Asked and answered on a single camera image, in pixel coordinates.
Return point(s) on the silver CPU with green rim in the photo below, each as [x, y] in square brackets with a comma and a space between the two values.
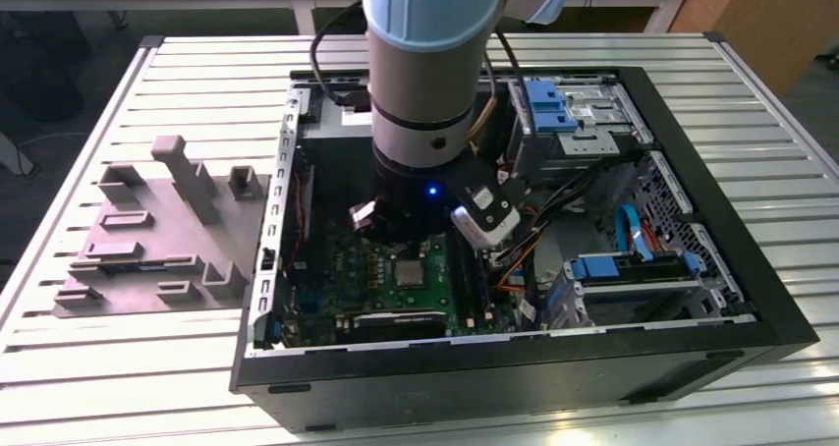
[409, 274]

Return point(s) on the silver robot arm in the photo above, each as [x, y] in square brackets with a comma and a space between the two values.
[425, 97]

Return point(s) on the CPU socket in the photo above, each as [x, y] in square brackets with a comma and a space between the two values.
[428, 269]

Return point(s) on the grey power supply unit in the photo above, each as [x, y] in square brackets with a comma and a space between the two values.
[333, 161]

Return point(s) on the green motherboard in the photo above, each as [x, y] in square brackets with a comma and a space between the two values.
[353, 279]

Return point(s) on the black RAM slot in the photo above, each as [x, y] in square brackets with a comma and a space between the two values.
[467, 289]
[483, 289]

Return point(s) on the black graphics card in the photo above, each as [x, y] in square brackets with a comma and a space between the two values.
[400, 324]

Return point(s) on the blue plastic drive carrier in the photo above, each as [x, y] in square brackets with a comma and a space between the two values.
[544, 104]

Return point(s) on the metal drive cage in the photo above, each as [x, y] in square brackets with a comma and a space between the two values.
[583, 146]

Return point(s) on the hard disk in blue carrier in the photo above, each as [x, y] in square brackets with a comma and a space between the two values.
[599, 268]

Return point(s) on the blue card latch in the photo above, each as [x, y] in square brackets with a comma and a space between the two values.
[276, 332]

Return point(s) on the grey parts rack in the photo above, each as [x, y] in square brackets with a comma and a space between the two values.
[176, 249]

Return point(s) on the metal disk bay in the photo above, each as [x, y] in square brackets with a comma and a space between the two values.
[641, 287]

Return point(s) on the black PC case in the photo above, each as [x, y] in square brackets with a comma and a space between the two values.
[524, 387]

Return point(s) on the wooden cabinet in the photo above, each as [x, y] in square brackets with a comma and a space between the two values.
[773, 23]

